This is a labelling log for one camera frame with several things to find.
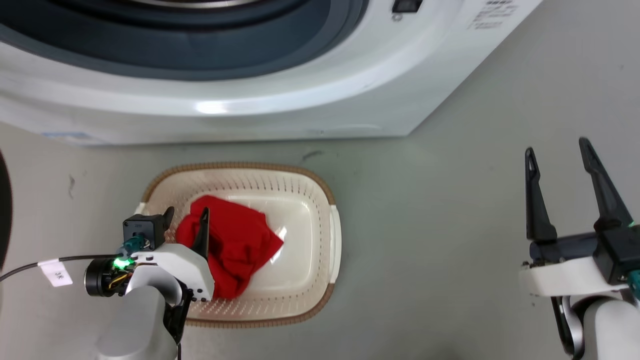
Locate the white paper cable tag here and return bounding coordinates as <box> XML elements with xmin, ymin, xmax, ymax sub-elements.
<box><xmin>38</xmin><ymin>258</ymin><xmax>74</xmax><ymax>288</ymax></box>

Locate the dark washing machine door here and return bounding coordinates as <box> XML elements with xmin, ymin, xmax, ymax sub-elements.
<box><xmin>0</xmin><ymin>150</ymin><xmax>13</xmax><ymax>272</ymax></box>

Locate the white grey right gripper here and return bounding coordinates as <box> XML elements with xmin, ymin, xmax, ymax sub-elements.
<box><xmin>518</xmin><ymin>137</ymin><xmax>634</xmax><ymax>297</ymax></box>

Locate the red garment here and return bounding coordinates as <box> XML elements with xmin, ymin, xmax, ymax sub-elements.
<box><xmin>175</xmin><ymin>195</ymin><xmax>285</xmax><ymax>300</ymax></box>

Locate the printed warning label sticker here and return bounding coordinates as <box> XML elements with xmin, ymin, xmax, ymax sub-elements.
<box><xmin>467</xmin><ymin>0</ymin><xmax>519</xmax><ymax>31</ymax></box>

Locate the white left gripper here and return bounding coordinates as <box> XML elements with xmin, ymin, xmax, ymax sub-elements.
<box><xmin>131</xmin><ymin>206</ymin><xmax>216</xmax><ymax>303</ymax></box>

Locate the dark grey drum door gasket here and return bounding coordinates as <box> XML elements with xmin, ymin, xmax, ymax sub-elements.
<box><xmin>0</xmin><ymin>0</ymin><xmax>371</xmax><ymax>82</ymax></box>

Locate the white front-load washing machine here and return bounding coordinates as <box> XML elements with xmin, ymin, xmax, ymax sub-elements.
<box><xmin>0</xmin><ymin>0</ymin><xmax>544</xmax><ymax>146</ymax></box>

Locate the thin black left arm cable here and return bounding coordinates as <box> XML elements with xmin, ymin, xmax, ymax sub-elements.
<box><xmin>0</xmin><ymin>254</ymin><xmax>122</xmax><ymax>284</ymax></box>

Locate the beige plastic laundry basket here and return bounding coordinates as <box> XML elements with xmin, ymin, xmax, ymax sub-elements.
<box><xmin>135</xmin><ymin>161</ymin><xmax>343</xmax><ymax>329</ymax></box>

